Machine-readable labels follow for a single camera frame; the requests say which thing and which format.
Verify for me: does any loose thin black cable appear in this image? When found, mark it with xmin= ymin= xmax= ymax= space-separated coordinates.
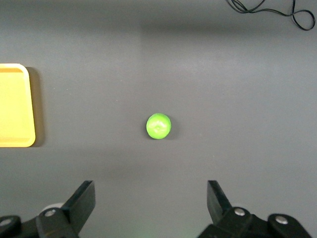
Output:
xmin=226 ymin=0 xmax=316 ymax=31

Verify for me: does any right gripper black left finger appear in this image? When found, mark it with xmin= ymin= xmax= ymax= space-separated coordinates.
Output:
xmin=36 ymin=180 xmax=96 ymax=238

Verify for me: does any yellow plastic tray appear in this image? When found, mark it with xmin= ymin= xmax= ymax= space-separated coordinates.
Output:
xmin=0 ymin=63 xmax=36 ymax=148

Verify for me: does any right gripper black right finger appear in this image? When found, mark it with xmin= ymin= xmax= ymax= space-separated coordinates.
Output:
xmin=198 ymin=180 xmax=269 ymax=238

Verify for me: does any green apple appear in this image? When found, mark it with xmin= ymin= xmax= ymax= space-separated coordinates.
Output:
xmin=146 ymin=113 xmax=172 ymax=140

